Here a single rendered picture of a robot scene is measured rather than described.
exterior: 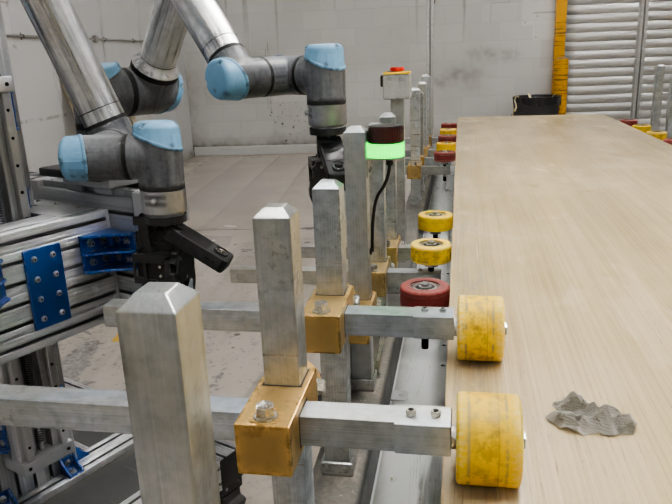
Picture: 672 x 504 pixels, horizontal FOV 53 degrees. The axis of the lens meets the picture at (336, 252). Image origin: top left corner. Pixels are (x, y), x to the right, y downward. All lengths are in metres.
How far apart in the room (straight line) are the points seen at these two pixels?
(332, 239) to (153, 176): 0.38
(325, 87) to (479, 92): 7.87
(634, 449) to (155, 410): 0.48
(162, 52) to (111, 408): 1.13
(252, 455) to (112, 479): 1.38
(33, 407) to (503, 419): 0.44
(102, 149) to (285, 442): 0.67
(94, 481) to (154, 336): 1.62
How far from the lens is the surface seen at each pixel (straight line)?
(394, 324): 0.84
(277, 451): 0.61
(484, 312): 0.82
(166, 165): 1.12
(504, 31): 9.14
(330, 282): 0.87
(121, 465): 2.03
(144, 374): 0.39
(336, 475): 1.00
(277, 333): 0.63
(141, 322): 0.38
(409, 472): 1.15
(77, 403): 0.71
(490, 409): 0.60
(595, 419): 0.74
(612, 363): 0.89
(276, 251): 0.61
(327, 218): 0.85
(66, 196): 1.77
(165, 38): 1.66
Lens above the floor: 1.27
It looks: 16 degrees down
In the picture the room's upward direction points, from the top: 2 degrees counter-clockwise
